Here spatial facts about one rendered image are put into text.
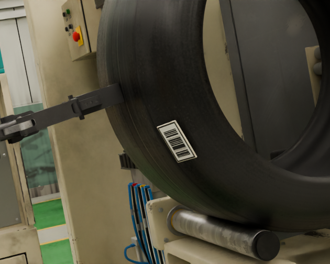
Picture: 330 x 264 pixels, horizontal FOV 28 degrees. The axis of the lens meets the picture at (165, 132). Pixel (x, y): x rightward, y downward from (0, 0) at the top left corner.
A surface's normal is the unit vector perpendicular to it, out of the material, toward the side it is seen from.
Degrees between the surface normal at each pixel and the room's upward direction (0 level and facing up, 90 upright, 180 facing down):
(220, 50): 90
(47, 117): 88
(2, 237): 90
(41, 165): 90
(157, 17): 77
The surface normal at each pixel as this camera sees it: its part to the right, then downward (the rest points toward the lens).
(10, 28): 0.25, 0.00
